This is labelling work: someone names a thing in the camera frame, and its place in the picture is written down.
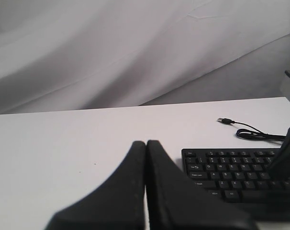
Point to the black Acer keyboard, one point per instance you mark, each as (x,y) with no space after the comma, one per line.
(238,176)

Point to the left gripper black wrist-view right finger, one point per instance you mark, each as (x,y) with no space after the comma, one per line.
(175,202)

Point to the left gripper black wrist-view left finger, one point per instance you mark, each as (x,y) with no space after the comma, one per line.
(117,204)

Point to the grey backdrop cloth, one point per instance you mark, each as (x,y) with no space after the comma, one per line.
(60,55)

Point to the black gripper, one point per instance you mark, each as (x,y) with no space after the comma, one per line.
(282,159)

